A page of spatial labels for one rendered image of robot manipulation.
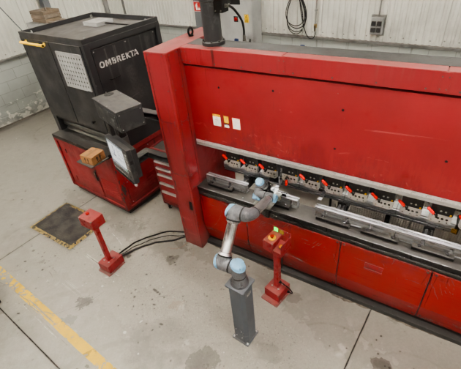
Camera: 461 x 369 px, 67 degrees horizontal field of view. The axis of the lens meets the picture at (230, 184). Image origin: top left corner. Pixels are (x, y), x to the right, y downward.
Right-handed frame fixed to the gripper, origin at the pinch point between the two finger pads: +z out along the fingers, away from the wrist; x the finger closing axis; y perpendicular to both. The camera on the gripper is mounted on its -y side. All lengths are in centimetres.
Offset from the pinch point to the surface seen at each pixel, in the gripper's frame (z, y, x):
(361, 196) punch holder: -15, 16, -81
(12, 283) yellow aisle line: -31, -191, 251
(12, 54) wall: 73, 135, 674
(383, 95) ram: -81, 73, -84
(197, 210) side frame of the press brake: 23, -39, 84
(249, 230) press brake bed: 35, -41, 22
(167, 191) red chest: 63, -29, 163
